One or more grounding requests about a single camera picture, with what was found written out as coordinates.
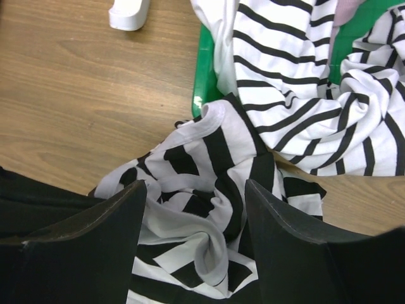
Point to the wide striped tank top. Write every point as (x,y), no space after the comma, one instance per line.
(194,244)

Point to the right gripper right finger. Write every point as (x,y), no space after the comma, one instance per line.
(301,259)

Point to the green plastic basket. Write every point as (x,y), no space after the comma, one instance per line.
(205,81)

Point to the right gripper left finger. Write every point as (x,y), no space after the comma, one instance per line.
(86,258)

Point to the silver clothes rack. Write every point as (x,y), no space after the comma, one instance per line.
(128,15)

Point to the mauve pink garment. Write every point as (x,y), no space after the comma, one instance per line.
(345,10)

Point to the thin striped white shirt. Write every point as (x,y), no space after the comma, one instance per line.
(274,56)

